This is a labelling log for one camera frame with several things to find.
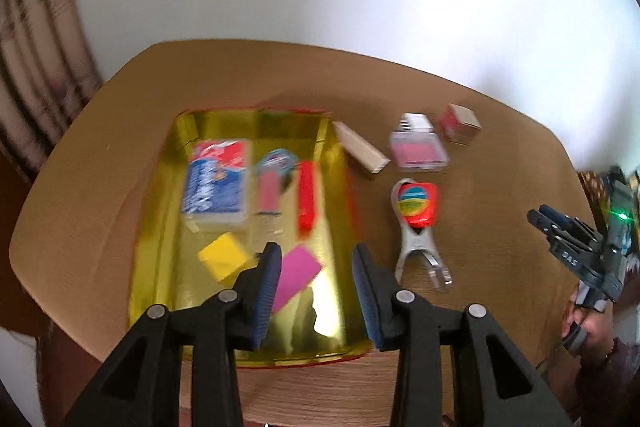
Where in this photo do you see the metal clamp with red tape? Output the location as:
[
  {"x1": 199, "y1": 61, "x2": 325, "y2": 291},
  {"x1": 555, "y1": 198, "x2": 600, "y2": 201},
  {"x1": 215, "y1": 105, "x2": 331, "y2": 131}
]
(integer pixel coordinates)
[{"x1": 390, "y1": 178, "x2": 452, "y2": 291}]

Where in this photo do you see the pink beige small carton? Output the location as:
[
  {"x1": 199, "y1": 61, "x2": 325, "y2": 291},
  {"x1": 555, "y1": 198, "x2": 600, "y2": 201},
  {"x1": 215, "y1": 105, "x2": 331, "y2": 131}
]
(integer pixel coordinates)
[{"x1": 439, "y1": 104, "x2": 482, "y2": 145}]

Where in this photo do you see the clear box with pink packet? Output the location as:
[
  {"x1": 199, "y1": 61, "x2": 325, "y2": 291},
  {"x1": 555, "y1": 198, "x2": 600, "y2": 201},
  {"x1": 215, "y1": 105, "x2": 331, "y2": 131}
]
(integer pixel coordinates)
[{"x1": 390, "y1": 131, "x2": 449, "y2": 171}]

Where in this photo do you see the yellow block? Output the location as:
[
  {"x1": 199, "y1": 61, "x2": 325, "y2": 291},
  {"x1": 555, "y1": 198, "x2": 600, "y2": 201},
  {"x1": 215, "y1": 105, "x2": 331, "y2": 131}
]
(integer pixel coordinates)
[{"x1": 198, "y1": 232, "x2": 252, "y2": 283}]

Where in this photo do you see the magenta block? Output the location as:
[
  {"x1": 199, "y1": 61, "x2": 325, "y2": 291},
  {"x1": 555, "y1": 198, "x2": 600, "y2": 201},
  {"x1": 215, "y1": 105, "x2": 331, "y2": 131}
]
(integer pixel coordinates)
[{"x1": 271, "y1": 245, "x2": 322, "y2": 314}]

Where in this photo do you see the silver ribbed metal case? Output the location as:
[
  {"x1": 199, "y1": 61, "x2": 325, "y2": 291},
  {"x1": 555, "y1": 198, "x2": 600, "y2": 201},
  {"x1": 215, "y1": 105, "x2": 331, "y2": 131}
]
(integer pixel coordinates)
[{"x1": 333, "y1": 121, "x2": 390, "y2": 174}]

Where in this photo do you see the red block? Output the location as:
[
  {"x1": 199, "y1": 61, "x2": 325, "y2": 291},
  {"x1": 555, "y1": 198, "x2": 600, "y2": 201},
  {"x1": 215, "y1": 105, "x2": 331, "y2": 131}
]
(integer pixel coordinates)
[{"x1": 297, "y1": 160, "x2": 316, "y2": 236}]

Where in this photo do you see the white chevron cube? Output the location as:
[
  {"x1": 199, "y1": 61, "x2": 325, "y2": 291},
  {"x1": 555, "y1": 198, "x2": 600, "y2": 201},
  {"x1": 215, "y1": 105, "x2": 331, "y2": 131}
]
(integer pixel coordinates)
[{"x1": 398, "y1": 113, "x2": 434, "y2": 133}]

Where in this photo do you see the dark pink gold small box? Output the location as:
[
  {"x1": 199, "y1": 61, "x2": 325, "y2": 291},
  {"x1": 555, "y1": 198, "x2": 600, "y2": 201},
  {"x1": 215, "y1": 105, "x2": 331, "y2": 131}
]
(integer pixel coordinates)
[{"x1": 257, "y1": 170, "x2": 281, "y2": 215}]

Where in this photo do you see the purple sleeved right forearm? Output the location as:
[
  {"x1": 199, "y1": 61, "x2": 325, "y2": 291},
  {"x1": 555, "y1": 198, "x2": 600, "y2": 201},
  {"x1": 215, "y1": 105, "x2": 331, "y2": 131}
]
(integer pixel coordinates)
[{"x1": 576, "y1": 338, "x2": 639, "y2": 426}]

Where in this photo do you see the person's right hand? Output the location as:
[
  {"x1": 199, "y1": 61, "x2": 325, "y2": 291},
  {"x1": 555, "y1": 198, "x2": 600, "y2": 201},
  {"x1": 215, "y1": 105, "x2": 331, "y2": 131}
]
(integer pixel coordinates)
[{"x1": 561, "y1": 289, "x2": 614, "y2": 365}]

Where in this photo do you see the red gold tin box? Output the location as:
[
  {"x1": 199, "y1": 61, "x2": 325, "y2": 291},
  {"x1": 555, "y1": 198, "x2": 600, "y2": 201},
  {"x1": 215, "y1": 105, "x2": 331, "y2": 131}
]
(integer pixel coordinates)
[{"x1": 129, "y1": 109, "x2": 371, "y2": 367}]

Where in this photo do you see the beige patterned curtain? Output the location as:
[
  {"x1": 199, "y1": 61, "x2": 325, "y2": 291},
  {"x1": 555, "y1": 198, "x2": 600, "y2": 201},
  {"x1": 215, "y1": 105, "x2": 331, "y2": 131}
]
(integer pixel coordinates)
[{"x1": 1, "y1": 0, "x2": 104, "y2": 181}]

